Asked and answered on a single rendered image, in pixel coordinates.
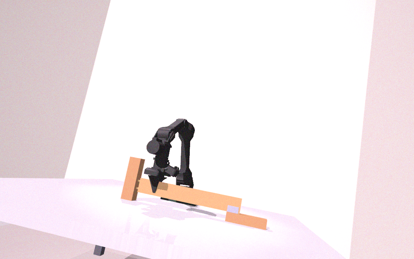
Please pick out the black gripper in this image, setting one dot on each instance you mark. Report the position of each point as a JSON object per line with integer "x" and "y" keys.
{"x": 155, "y": 174}

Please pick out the long wooden rail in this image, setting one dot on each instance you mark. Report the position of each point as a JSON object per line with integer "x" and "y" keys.
{"x": 190, "y": 195}

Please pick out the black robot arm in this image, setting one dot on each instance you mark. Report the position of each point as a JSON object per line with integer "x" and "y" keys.
{"x": 160, "y": 145}

